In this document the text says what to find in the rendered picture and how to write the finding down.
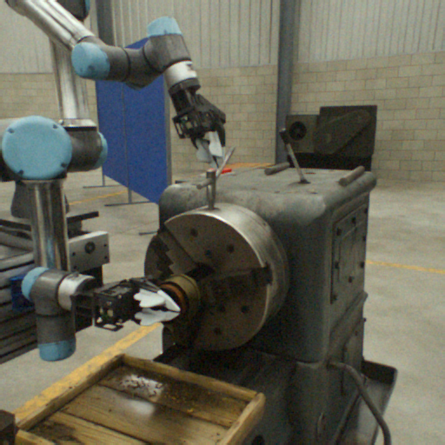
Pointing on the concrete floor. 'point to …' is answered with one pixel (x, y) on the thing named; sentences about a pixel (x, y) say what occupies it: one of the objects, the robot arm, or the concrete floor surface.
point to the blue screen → (136, 136)
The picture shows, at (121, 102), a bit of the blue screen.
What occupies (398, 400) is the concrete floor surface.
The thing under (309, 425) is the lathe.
